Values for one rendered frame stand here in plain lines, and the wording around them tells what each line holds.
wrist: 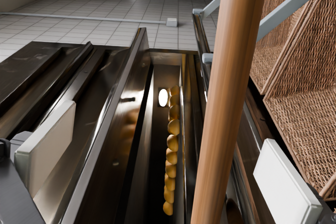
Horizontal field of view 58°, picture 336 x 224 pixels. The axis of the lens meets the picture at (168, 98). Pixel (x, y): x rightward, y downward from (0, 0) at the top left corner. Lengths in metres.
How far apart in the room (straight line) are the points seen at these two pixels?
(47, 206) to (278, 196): 0.70
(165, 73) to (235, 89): 1.63
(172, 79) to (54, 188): 1.18
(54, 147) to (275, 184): 0.13
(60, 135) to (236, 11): 0.14
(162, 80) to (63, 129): 1.71
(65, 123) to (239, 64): 0.13
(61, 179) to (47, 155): 0.73
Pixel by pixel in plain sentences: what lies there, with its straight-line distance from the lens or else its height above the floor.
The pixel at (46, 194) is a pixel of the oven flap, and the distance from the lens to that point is 0.88.
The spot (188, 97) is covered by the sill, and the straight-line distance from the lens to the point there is 1.30.
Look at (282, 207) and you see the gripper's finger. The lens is 0.19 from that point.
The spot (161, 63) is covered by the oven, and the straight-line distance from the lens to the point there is 1.84.
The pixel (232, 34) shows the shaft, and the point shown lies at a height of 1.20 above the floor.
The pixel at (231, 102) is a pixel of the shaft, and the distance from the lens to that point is 0.24.
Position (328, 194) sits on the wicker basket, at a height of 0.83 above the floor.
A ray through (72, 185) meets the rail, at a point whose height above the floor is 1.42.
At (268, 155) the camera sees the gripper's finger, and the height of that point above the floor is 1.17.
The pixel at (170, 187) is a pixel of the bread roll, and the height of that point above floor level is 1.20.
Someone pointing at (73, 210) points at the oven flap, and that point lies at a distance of 0.62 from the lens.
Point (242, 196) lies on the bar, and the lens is 0.32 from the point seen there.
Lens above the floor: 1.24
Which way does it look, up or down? level
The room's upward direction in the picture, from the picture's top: 87 degrees counter-clockwise
